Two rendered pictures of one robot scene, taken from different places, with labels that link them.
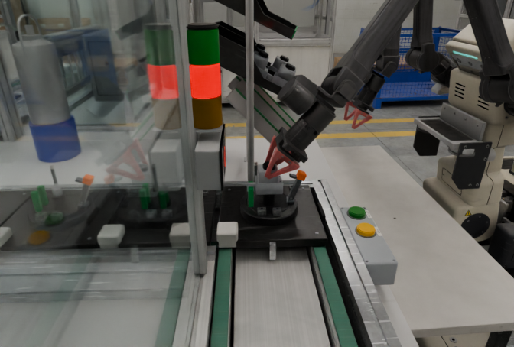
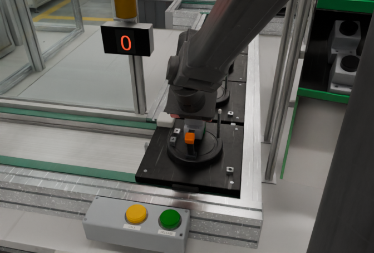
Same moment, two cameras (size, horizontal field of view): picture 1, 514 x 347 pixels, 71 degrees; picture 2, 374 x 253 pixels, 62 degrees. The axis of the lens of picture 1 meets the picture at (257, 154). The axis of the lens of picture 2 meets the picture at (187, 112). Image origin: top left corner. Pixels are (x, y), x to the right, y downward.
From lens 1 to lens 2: 1.07 m
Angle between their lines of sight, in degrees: 86
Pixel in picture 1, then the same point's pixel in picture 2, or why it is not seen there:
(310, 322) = (83, 164)
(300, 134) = not seen: hidden behind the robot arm
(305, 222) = (165, 168)
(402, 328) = (60, 243)
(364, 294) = (69, 184)
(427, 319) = not seen: outside the picture
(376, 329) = (38, 176)
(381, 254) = (98, 212)
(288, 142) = not seen: hidden behind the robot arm
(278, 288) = (119, 155)
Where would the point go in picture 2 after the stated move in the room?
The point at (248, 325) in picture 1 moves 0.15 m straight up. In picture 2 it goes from (99, 138) to (90, 93)
